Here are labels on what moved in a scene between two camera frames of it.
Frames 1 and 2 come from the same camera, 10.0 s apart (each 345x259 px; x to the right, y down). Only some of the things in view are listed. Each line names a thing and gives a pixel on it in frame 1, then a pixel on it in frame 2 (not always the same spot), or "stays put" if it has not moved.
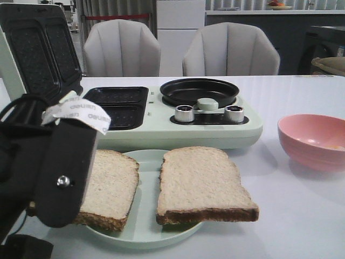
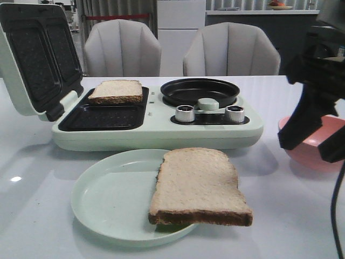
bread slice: [109, 192] to [118, 91]
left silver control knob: [184, 113] stays put
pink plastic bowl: [314, 142] stays put
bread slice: [202, 184] stays put
